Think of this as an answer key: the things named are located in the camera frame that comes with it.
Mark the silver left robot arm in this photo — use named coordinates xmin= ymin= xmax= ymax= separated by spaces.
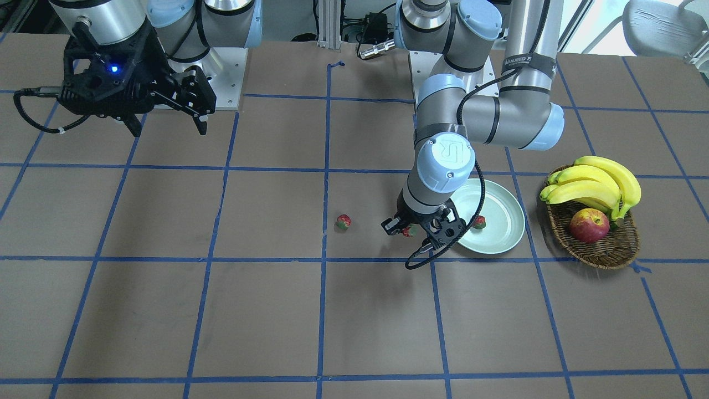
xmin=382 ymin=1 xmax=564 ymax=249

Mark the aluminium frame post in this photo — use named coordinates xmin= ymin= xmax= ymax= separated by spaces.
xmin=317 ymin=0 xmax=342 ymax=52

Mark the grey chair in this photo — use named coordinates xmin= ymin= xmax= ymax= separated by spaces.
xmin=621 ymin=1 xmax=707 ymax=63

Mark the brown wicker basket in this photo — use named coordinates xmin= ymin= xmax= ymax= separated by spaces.
xmin=540 ymin=200 xmax=640 ymax=269

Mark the black power adapter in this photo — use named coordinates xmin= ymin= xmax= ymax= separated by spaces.
xmin=363 ymin=12 xmax=388 ymax=40

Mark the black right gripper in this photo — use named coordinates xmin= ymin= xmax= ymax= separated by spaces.
xmin=59 ymin=22 xmax=216 ymax=138

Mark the yellow banana bunch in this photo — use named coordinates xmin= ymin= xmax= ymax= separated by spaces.
xmin=539 ymin=156 xmax=643 ymax=222

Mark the red apple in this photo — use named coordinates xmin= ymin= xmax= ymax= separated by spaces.
xmin=569 ymin=208 xmax=610 ymax=243

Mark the red strawberry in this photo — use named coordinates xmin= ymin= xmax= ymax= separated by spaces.
xmin=335 ymin=214 xmax=352 ymax=231
xmin=401 ymin=224 xmax=418 ymax=238
xmin=471 ymin=215 xmax=487 ymax=230

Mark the silver cable connector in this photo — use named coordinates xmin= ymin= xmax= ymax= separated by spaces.
xmin=357 ymin=39 xmax=397 ymax=60

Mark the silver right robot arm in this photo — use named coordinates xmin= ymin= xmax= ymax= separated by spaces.
xmin=44 ymin=1 xmax=263 ymax=137

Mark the light green plate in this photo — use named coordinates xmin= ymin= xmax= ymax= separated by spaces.
xmin=451 ymin=177 xmax=525 ymax=254

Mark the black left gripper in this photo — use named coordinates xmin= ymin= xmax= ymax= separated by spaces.
xmin=381 ymin=194 xmax=467 ymax=250

